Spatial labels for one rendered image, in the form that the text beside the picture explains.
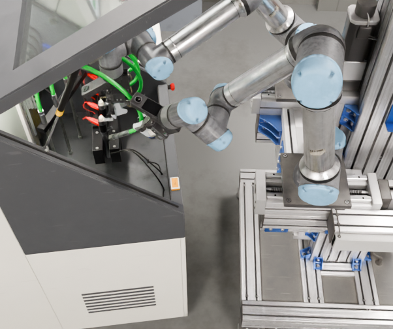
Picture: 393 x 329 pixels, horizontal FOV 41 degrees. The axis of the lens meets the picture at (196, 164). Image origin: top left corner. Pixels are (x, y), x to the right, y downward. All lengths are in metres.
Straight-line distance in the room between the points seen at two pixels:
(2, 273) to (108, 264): 0.39
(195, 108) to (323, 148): 0.36
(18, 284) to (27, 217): 0.48
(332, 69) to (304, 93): 0.09
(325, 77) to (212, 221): 1.80
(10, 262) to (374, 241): 1.28
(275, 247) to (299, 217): 0.74
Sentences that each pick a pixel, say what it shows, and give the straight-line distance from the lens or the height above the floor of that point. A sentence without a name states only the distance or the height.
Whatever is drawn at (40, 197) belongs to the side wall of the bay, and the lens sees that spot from 1.72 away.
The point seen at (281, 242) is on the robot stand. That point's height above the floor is 0.21.
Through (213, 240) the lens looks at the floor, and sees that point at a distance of 2.87.
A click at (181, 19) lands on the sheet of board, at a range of 4.05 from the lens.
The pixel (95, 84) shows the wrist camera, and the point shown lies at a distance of 1.82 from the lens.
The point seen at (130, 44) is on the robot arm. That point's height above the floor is 1.42.
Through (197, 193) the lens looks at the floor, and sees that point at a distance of 3.04.
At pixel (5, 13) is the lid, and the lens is 1.68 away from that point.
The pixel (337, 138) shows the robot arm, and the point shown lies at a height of 1.27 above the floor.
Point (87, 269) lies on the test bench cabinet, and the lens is 2.11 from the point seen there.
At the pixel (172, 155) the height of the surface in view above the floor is 0.95.
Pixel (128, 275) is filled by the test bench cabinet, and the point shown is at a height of 0.55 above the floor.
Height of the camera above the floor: 2.48
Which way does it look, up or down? 51 degrees down
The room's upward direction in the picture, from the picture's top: straight up
